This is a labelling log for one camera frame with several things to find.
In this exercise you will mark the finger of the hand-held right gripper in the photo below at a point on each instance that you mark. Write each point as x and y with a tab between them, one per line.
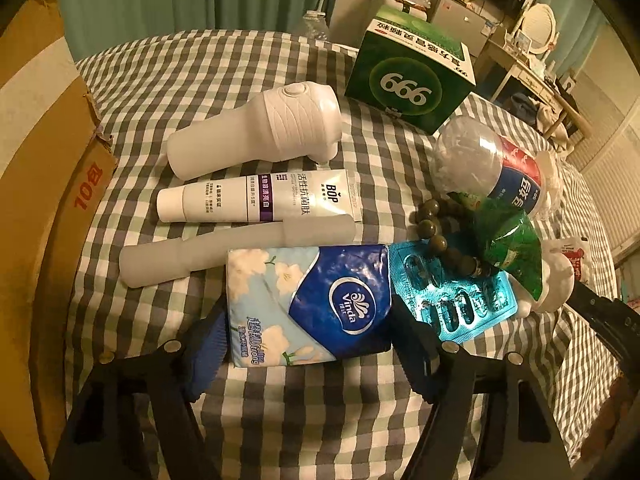
602	317

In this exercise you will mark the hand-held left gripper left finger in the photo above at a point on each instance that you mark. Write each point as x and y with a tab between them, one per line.
207	355

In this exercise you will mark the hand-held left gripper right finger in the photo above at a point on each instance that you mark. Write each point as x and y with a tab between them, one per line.
417	360

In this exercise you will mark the white tissue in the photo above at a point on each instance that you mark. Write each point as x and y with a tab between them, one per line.
555	280
550	175

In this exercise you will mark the red and white sachet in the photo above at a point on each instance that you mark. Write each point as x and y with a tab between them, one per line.
577	260

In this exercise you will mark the blue pill blister pack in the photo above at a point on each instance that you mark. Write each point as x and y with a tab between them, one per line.
450	305

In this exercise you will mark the blue tissue pack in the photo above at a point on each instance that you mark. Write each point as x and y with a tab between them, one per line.
310	305

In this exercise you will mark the green sachet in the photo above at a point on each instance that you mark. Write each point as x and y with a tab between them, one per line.
510	245

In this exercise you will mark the white toothpaste tube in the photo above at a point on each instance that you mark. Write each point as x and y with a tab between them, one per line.
225	197

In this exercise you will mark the clear floss pick jar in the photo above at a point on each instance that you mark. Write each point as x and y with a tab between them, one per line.
500	170

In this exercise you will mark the brown cardboard box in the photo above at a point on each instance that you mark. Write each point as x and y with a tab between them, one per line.
50	160

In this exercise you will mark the person's right hand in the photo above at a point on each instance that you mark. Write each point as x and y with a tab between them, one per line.
607	420

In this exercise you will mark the translucent white tube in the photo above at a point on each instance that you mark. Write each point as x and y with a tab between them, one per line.
165	260

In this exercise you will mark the white slatted cabinet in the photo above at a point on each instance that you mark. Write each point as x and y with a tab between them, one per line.
615	185

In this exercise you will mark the grey checked cloth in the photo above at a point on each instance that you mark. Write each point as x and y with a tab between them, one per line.
390	160

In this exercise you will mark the white handheld device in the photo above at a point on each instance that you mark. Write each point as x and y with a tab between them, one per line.
250	130

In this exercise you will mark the white dressing table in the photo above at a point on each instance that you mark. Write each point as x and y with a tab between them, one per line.
525	72

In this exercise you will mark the green medicine box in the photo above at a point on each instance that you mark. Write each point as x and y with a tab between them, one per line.
400	80

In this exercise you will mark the round white mirror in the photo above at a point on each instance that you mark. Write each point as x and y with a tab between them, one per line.
540	25

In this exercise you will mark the small grey fridge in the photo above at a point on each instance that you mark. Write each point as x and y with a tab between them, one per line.
460	15

